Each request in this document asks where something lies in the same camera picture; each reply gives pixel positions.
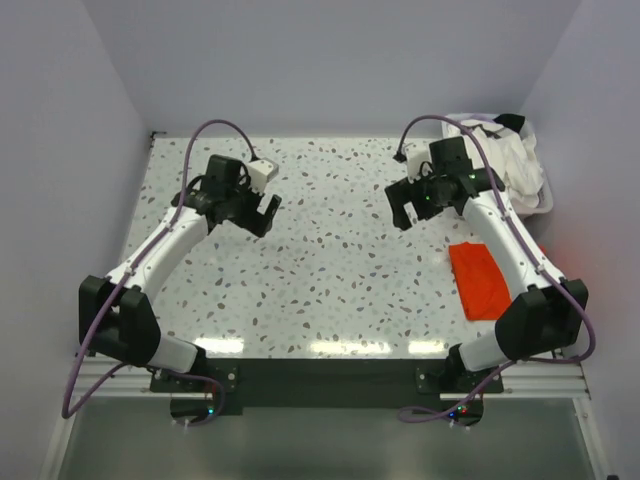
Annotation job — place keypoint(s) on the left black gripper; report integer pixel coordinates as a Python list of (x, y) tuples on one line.
[(256, 223)]

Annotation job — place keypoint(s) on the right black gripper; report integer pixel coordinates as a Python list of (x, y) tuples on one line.
[(403, 193)]

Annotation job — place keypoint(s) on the white t shirt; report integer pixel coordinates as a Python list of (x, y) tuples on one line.
[(520, 155)]

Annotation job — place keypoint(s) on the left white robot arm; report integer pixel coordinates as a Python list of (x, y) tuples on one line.
[(116, 317)]

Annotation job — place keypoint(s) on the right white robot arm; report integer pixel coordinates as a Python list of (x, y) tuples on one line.
[(547, 309)]

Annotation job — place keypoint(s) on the folded orange t shirt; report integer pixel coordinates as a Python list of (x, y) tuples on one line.
[(482, 289)]

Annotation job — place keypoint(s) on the white laundry basket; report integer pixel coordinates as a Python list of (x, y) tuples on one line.
[(542, 200)]

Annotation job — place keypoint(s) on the black garment in basket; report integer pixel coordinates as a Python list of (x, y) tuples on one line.
[(510, 121)]

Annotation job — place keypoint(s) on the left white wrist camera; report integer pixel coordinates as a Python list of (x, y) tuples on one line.
[(261, 172)]

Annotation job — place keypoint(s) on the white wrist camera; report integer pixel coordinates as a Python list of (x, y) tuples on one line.
[(418, 164), (261, 172)]

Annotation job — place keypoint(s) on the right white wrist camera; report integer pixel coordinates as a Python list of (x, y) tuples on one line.
[(418, 164)]

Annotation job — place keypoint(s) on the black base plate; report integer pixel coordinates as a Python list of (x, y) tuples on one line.
[(315, 383)]

